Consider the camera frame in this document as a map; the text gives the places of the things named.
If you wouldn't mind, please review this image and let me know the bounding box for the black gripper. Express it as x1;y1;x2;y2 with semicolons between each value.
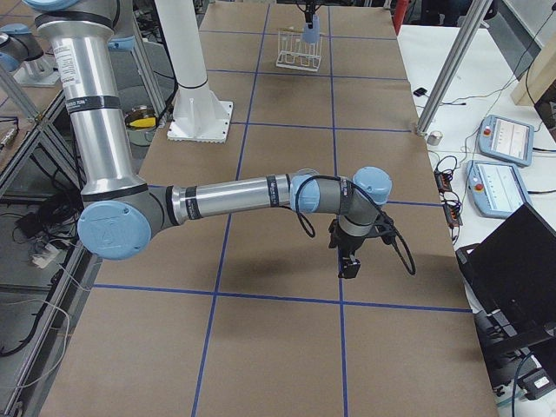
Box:
328;220;394;278

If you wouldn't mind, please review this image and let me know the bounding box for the light blue plastic cup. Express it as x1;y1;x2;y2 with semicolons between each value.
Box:
301;15;321;43

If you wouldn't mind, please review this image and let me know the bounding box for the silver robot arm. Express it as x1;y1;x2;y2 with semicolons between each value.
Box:
30;1;407;279

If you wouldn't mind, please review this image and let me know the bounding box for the orange black electronics board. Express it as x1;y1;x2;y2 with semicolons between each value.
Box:
434;169;462;228

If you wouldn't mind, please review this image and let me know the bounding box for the small silver metal cylinder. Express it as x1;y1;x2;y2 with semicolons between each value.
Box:
427;130;443;146

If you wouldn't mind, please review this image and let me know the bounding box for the lower teach pendant tablet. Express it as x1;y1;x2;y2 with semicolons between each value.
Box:
466;160;531;219

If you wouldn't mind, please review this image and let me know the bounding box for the teach pendant tablet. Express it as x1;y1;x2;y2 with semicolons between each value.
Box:
466;160;531;219
477;115;534;167

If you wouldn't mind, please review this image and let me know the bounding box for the black laptop computer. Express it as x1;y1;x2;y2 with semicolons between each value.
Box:
454;202;556;322

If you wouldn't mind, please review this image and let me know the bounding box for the upper teach pendant tablet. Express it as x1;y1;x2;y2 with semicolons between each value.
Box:
477;115;534;167

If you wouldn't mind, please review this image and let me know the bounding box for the steel bowl with corn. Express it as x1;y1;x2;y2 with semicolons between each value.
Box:
124;105;157;147

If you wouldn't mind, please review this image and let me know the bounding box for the white wire cup holder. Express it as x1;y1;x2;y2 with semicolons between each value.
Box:
275;28;323;72

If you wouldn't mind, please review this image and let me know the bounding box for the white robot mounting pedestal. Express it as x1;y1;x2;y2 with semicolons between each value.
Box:
156;0;234;143

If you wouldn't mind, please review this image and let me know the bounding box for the aluminium frame post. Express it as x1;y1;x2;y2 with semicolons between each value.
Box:
414;0;493;136

